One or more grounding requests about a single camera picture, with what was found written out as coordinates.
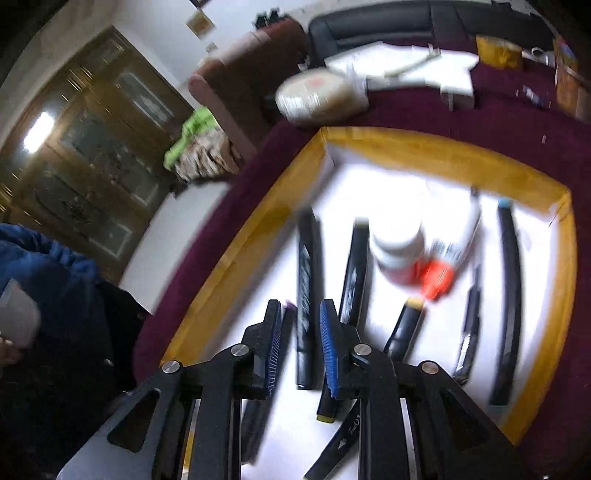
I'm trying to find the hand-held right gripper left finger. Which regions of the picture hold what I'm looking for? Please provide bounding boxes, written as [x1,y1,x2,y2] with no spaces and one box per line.
[55,299,283,480]

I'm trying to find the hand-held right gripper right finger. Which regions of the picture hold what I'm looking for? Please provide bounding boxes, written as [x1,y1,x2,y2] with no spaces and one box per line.
[320,299,525,480]

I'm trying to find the black marker green cap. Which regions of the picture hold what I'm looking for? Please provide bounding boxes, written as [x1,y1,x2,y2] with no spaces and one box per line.
[294,209,325,389]

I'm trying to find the black marker mauve cap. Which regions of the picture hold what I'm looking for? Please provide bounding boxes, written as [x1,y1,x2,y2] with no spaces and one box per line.
[241,301,297,464]

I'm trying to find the black marker pale yellow end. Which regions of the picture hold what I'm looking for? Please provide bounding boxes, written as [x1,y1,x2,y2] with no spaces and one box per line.
[316,220,371,424]

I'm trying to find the black marker white print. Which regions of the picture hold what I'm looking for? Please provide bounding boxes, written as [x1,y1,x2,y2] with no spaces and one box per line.
[302,401,366,480]

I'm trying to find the yellow taped foam box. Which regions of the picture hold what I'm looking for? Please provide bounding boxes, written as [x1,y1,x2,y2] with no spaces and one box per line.
[159,126,578,446]

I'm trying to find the clear black gel pen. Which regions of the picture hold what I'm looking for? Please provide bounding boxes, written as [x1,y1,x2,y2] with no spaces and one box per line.
[454,264,484,385]

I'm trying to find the white glue bottle orange cap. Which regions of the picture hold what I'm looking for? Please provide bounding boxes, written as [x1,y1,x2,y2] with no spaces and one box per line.
[419,186,484,302]

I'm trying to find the black marker teal cap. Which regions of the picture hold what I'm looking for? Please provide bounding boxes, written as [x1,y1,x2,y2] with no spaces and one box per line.
[488,198,524,408]

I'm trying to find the person's left hand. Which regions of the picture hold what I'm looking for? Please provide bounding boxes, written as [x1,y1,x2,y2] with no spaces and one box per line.
[0,336,24,367]

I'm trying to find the person's blue jacket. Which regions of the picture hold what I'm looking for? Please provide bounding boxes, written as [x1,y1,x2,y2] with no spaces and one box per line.
[0,222,141,370]

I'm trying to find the person in blue jacket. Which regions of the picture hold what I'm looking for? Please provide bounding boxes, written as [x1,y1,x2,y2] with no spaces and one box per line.
[0,281,154,480]

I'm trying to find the wooden glass door cabinet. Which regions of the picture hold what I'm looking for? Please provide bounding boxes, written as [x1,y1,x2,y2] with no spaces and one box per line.
[0,27,195,283]

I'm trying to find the beige patterned cloth pile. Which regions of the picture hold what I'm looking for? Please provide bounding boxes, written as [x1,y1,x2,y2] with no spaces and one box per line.
[174,130,237,182]

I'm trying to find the green cloth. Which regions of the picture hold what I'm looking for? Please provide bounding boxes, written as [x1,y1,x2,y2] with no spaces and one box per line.
[163,106,219,170]

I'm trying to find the round plastic wrapped bundle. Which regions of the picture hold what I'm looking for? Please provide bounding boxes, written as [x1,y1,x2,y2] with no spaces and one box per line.
[275,66,370,127]

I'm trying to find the brown armchair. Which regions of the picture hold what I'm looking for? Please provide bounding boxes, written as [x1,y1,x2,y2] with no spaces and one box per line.
[188,17,311,163]

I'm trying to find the white power adapter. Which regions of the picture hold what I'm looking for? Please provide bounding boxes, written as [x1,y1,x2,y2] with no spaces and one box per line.
[440,68,477,112]

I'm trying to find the white paper sheet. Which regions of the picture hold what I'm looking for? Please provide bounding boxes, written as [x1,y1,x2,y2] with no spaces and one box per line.
[323,41,481,94]

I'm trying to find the black leather sofa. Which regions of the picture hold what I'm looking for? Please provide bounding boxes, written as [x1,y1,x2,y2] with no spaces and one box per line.
[307,0,483,62]

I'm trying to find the clear jar orange label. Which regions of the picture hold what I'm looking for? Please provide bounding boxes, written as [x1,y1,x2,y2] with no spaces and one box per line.
[553,41,583,121]

